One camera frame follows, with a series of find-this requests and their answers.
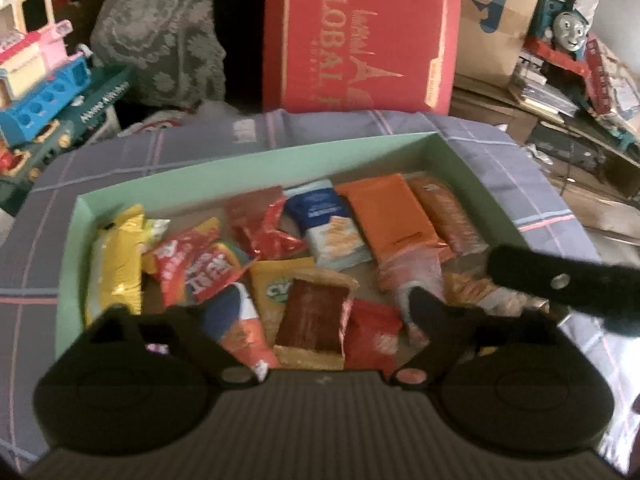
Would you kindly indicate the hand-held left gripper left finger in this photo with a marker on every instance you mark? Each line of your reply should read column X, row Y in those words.
column 200, row 346

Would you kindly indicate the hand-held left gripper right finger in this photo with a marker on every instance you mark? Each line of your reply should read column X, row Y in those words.
column 425, row 306

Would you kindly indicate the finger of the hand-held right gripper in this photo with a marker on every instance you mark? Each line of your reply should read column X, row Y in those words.
column 545, row 276

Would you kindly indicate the clear pink-print snack packet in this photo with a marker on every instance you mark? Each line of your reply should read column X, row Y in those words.
column 412, row 272

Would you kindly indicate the blue orange white snack packet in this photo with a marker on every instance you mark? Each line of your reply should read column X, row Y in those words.
column 240, row 327

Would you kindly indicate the golden cracker packet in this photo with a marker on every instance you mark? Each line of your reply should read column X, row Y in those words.
column 475, row 290

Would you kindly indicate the small red snack packet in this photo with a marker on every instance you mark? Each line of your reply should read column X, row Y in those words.
column 372, row 332

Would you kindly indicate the red rainbow snack packet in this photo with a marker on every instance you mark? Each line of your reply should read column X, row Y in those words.
column 195, row 260

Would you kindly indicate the yellow green-label snack packet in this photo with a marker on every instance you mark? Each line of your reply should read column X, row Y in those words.
column 270, row 285

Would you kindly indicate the brown snack bar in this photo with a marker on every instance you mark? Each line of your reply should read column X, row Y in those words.
column 447, row 212

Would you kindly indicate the dark red bar clear wrapper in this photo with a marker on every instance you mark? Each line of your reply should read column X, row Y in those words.
column 312, row 317

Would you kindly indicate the blue cracker packet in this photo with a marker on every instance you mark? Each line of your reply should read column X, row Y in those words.
column 327, row 225

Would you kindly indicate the shiny red snack packet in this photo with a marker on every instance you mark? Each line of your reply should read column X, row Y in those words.
column 262, row 225

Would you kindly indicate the green cardboard box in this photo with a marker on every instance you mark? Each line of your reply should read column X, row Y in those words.
column 445, row 160

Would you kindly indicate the black flat device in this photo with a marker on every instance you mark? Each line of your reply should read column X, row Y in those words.
column 567, row 149

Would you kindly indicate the stack of books and papers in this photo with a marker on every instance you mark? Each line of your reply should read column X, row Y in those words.
column 542, row 90

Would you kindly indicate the blue toy train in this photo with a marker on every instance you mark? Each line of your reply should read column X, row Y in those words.
column 567, row 30

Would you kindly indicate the brown box with blue print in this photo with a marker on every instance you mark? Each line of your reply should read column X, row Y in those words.
column 495, row 20

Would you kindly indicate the red cardboard box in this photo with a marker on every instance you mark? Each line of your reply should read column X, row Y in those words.
column 360, row 35

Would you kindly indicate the blue toy block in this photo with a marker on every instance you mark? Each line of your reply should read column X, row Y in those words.
column 47, row 105

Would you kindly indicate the grey lace cloth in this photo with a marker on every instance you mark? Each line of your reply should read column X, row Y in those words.
column 160, row 30

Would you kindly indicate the pink cream toy house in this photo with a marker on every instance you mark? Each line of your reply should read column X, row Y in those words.
column 35, row 57

